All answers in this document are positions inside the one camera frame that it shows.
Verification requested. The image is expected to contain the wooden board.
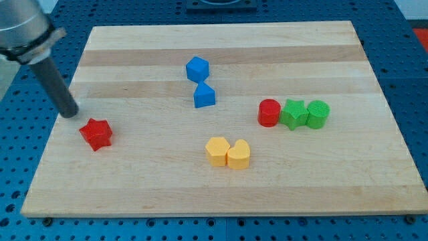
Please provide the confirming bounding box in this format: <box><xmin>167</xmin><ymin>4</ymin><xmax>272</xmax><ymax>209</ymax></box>
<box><xmin>21</xmin><ymin>21</ymin><xmax>427</xmax><ymax>218</ymax></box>

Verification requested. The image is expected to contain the red cylinder block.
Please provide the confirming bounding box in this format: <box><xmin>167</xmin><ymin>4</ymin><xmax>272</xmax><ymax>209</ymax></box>
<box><xmin>257</xmin><ymin>99</ymin><xmax>281</xmax><ymax>127</ymax></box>

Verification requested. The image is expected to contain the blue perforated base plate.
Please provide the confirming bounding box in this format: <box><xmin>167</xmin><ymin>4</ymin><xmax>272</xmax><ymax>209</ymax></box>
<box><xmin>1</xmin><ymin>0</ymin><xmax>427</xmax><ymax>240</ymax></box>

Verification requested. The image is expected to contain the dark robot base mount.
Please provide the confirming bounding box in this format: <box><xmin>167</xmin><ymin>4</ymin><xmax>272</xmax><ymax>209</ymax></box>
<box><xmin>186</xmin><ymin>0</ymin><xmax>257</xmax><ymax>13</ymax></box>

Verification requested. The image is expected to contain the green cylinder block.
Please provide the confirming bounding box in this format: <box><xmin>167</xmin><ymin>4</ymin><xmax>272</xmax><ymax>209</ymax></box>
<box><xmin>306</xmin><ymin>100</ymin><xmax>330</xmax><ymax>129</ymax></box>

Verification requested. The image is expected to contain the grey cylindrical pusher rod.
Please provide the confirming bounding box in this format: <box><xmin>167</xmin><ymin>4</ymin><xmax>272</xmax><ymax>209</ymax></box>
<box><xmin>29</xmin><ymin>57</ymin><xmax>79</xmax><ymax>118</ymax></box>

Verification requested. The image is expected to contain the yellow heart block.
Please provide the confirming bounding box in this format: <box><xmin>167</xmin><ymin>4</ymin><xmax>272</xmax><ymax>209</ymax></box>
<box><xmin>227</xmin><ymin>139</ymin><xmax>251</xmax><ymax>170</ymax></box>

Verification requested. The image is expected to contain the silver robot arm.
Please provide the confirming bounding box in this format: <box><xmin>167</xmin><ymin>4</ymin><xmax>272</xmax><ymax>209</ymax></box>
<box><xmin>1</xmin><ymin>0</ymin><xmax>66</xmax><ymax>65</ymax></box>

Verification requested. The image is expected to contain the red star block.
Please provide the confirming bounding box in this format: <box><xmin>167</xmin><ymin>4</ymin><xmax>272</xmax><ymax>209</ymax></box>
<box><xmin>79</xmin><ymin>118</ymin><xmax>113</xmax><ymax>151</ymax></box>

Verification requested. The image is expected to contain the yellow hexagon block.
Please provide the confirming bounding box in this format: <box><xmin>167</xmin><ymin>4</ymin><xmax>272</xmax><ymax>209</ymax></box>
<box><xmin>205</xmin><ymin>137</ymin><xmax>230</xmax><ymax>167</ymax></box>

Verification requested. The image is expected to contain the green star block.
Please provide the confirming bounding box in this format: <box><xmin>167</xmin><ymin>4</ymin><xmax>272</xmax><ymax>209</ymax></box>
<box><xmin>279</xmin><ymin>99</ymin><xmax>309</xmax><ymax>131</ymax></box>

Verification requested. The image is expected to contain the blue cube block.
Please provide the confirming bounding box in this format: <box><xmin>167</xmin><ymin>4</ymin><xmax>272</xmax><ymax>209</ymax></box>
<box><xmin>186</xmin><ymin>56</ymin><xmax>209</xmax><ymax>83</ymax></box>

